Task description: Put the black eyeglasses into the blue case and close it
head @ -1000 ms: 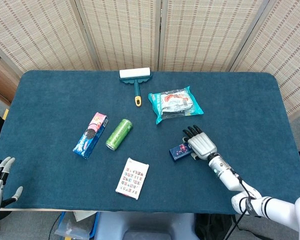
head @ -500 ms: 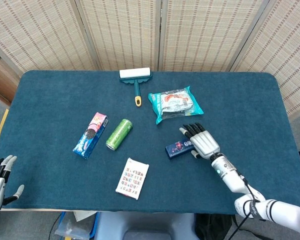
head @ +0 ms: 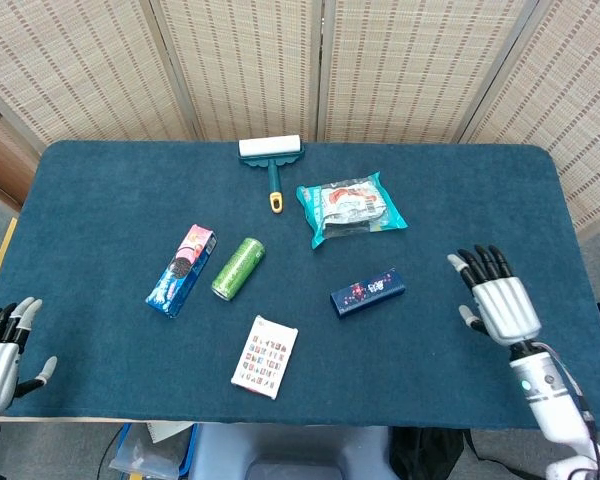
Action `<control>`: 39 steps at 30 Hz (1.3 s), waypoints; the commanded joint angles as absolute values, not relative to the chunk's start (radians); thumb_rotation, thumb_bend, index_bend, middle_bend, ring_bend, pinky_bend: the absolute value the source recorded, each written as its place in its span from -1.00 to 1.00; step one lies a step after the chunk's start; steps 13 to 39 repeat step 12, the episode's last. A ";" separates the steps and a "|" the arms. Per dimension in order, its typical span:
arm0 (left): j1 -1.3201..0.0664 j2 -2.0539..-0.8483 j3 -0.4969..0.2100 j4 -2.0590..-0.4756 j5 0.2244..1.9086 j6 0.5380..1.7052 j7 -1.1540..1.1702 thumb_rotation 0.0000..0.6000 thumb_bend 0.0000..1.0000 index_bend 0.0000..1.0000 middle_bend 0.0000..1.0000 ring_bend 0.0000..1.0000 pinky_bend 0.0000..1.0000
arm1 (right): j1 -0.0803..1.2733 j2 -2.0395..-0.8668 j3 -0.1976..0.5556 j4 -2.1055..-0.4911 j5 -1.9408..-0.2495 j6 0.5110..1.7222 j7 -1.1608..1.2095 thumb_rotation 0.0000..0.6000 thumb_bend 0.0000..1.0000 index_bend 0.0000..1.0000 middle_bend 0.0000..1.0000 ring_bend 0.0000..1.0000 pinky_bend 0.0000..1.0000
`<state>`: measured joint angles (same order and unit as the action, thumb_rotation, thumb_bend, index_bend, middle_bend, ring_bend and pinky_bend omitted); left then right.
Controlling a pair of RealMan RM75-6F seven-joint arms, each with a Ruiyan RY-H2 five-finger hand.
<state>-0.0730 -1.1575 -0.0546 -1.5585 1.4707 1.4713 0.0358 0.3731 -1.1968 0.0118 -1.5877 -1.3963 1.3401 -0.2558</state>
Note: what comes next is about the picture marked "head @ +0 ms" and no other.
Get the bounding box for teal lint roller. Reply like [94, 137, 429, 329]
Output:
[237, 133, 306, 215]

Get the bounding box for yellow board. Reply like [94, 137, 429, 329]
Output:
[0, 217, 19, 301]

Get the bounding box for blue table cloth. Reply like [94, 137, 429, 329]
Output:
[0, 140, 600, 431]

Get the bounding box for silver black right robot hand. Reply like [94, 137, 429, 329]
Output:
[446, 244, 543, 347]

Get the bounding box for blue pink cookie box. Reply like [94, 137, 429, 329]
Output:
[145, 223, 219, 319]

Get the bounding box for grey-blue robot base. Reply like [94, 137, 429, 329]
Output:
[187, 423, 396, 480]

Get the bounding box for black floor cable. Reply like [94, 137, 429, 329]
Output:
[97, 427, 124, 480]

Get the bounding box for blue plastic bin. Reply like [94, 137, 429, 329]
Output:
[108, 422, 200, 480]

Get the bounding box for black bag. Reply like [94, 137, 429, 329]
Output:
[389, 427, 481, 480]

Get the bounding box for bamboo folding screen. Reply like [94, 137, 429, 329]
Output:
[0, 0, 600, 246]

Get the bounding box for brown wooden door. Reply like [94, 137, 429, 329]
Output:
[0, 107, 41, 214]

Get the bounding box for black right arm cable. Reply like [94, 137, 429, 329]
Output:
[539, 342, 600, 480]

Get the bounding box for white printed card box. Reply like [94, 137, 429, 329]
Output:
[230, 314, 300, 401]

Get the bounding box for blue glasses case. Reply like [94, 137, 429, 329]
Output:
[329, 267, 408, 320]

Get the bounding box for teal snack package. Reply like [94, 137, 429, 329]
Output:
[295, 171, 409, 251]

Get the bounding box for green drink can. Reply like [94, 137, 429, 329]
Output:
[210, 236, 267, 302]

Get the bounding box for white paper notebook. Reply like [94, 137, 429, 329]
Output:
[147, 421, 195, 444]

